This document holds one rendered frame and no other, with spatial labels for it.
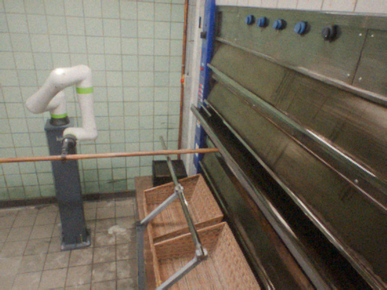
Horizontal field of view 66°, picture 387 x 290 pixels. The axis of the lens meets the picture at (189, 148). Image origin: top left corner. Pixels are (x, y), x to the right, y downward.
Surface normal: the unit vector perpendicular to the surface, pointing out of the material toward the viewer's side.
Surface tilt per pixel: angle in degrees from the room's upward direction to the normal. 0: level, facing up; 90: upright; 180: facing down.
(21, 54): 90
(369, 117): 70
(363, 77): 88
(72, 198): 90
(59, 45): 90
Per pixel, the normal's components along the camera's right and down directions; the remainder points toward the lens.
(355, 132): -0.89, -0.26
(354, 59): -0.97, 0.06
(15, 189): 0.22, 0.44
